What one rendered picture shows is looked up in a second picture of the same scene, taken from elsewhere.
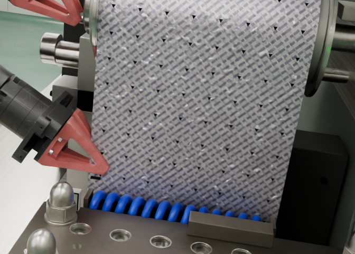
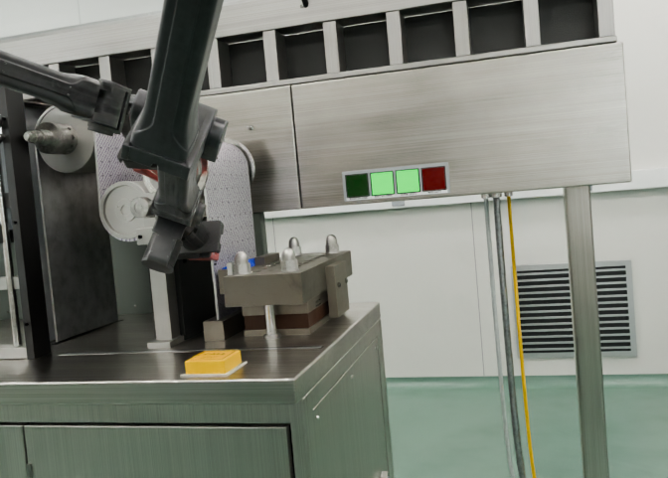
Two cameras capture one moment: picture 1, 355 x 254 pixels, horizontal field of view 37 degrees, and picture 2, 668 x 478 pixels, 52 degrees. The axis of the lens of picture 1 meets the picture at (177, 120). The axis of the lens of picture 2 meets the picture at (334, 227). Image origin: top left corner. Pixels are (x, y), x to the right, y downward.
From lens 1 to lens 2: 141 cm
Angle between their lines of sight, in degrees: 78
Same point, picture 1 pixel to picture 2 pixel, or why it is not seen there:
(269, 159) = (250, 228)
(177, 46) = (223, 177)
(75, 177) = (170, 292)
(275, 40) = (241, 167)
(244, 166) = (246, 234)
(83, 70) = not seen: hidden behind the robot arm
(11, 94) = not seen: hidden behind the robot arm
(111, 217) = not seen: hidden behind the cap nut
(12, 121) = (203, 233)
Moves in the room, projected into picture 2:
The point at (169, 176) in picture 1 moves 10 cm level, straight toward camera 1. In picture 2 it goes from (232, 250) to (276, 247)
